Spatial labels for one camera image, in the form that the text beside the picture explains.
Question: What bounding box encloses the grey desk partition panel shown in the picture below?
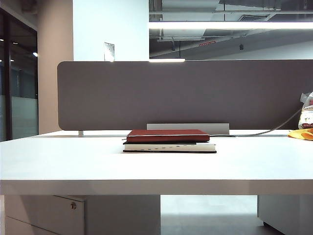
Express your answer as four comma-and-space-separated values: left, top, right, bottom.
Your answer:
57, 59, 313, 131

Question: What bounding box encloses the black book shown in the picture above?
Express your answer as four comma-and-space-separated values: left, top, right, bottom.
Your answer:
122, 140, 218, 154

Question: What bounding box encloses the silver wall plate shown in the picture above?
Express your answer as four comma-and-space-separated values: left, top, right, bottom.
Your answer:
104, 42, 115, 62

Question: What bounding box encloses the dark framed glass door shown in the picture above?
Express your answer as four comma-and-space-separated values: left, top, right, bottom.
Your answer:
0, 7, 39, 142

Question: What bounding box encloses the yellow cloth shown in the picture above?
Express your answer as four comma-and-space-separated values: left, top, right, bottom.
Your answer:
287, 127, 313, 141

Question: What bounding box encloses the white plain cabinet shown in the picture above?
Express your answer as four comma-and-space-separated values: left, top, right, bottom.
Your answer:
257, 195, 313, 235

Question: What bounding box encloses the short linear ceiling lamp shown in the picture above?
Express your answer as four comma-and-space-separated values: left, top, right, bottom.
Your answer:
149, 58, 186, 63

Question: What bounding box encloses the white printed plastic bag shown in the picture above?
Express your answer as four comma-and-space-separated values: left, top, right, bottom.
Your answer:
298, 91, 313, 130

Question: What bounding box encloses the white drawer cabinet with lock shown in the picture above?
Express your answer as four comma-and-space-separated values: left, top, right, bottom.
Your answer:
4, 194, 161, 235

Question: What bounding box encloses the grey cable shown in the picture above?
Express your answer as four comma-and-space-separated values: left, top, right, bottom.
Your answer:
209, 108, 303, 137

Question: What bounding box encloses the long linear ceiling lamp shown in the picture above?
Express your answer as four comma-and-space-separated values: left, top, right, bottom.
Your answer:
149, 21, 313, 30

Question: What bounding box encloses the red leather book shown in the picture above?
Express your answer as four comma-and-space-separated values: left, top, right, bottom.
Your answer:
126, 129, 210, 143

